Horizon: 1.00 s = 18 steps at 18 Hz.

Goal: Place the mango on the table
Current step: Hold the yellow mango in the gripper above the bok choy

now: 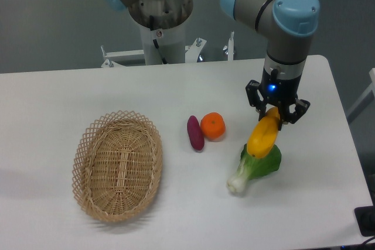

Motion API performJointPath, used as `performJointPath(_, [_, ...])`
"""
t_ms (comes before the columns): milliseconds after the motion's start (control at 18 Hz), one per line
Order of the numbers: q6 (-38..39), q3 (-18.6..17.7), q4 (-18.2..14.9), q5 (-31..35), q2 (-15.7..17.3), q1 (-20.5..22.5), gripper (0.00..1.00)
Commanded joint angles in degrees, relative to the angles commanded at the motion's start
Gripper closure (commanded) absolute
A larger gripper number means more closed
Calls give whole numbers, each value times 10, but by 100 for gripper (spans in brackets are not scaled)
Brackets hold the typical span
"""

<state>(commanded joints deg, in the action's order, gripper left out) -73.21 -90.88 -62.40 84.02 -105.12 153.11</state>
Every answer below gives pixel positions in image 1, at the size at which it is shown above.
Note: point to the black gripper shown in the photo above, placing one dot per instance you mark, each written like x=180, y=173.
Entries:
x=277, y=92

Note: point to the yellow mango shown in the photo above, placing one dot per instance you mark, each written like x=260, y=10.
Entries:
x=264, y=135

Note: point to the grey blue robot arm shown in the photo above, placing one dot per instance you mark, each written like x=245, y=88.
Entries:
x=288, y=25

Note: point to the orange tangerine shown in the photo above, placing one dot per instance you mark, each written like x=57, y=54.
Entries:
x=213, y=126

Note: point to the green bok choy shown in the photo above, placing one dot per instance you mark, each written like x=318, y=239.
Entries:
x=251, y=168

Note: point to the purple sweet potato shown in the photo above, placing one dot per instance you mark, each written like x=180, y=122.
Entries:
x=195, y=133

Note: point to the black device at edge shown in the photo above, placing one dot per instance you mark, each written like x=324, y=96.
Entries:
x=365, y=220

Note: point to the woven wicker basket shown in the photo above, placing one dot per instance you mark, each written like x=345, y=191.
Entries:
x=118, y=166

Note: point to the white frame at right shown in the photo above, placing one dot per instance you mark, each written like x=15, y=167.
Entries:
x=363, y=101

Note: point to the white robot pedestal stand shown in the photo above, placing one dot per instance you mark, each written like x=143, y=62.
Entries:
x=161, y=46

